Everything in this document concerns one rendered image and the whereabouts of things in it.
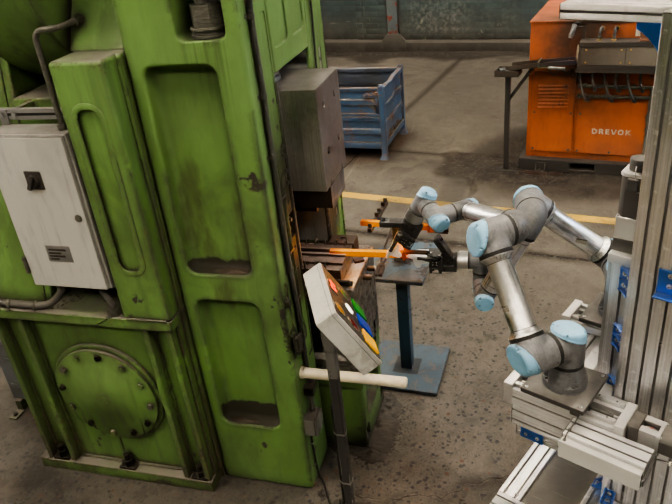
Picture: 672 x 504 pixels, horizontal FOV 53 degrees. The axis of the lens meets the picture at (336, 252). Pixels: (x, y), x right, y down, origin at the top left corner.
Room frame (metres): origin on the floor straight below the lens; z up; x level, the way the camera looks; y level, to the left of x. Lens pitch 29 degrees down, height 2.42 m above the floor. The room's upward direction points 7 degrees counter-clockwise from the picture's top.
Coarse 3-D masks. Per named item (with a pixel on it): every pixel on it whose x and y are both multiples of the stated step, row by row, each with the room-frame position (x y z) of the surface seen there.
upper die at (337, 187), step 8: (336, 184) 2.52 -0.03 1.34; (344, 184) 2.62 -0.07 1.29; (296, 192) 2.49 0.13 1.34; (304, 192) 2.48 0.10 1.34; (312, 192) 2.47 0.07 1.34; (320, 192) 2.46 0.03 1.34; (328, 192) 2.45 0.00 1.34; (336, 192) 2.51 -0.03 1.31; (296, 200) 2.49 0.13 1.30; (304, 200) 2.48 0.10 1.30; (312, 200) 2.47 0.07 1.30; (320, 200) 2.46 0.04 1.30; (328, 200) 2.45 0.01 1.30; (336, 200) 2.50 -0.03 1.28
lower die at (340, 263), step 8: (312, 248) 2.63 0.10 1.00; (320, 248) 2.62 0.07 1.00; (328, 248) 2.62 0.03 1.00; (344, 248) 2.61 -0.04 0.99; (304, 256) 2.59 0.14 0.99; (312, 256) 2.58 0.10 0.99; (320, 256) 2.57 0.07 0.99; (328, 256) 2.56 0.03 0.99; (336, 256) 2.55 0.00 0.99; (344, 256) 2.54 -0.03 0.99; (352, 256) 2.63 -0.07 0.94; (312, 264) 2.53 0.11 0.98; (328, 264) 2.51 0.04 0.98; (336, 264) 2.50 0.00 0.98; (344, 264) 2.51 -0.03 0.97; (304, 272) 2.50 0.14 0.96; (336, 272) 2.45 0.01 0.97; (344, 272) 2.50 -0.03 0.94
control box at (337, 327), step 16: (320, 272) 2.08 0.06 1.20; (320, 288) 1.99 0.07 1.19; (336, 288) 2.06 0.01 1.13; (320, 304) 1.90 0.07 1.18; (336, 304) 1.88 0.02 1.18; (352, 304) 2.09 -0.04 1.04; (320, 320) 1.82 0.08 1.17; (336, 320) 1.82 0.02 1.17; (336, 336) 1.81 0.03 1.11; (352, 336) 1.82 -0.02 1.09; (352, 352) 1.82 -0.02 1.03; (368, 352) 1.83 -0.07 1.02; (368, 368) 1.83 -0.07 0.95
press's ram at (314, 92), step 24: (288, 72) 2.69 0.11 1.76; (312, 72) 2.65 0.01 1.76; (336, 72) 2.67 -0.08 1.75; (288, 96) 2.43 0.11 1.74; (312, 96) 2.40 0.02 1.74; (336, 96) 2.64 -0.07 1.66; (288, 120) 2.44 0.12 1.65; (312, 120) 2.41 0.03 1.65; (336, 120) 2.61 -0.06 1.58; (288, 144) 2.44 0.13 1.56; (312, 144) 2.41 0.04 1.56; (336, 144) 2.57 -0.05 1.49; (312, 168) 2.41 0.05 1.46; (336, 168) 2.54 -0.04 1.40
